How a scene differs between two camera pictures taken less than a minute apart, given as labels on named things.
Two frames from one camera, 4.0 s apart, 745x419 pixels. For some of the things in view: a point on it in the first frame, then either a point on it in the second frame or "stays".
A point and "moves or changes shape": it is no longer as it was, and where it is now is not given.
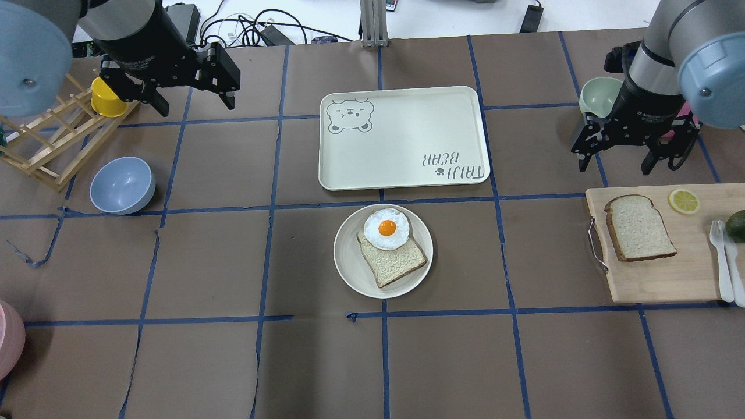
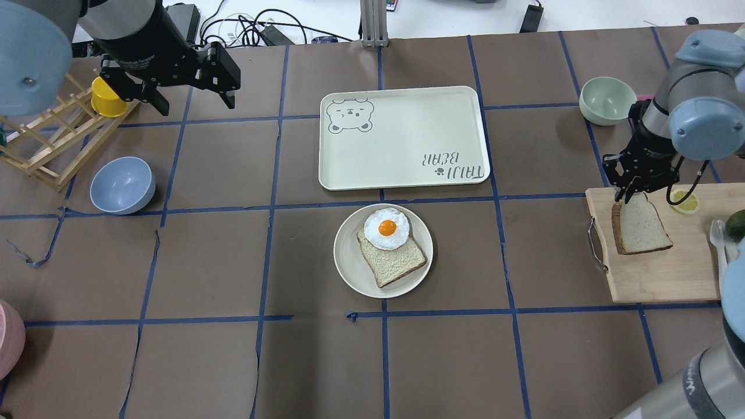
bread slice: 638,230 moves or changes shape
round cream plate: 351,264 stays
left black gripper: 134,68 stays
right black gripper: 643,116 -> 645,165
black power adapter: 532,21 stays
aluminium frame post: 374,23 stays
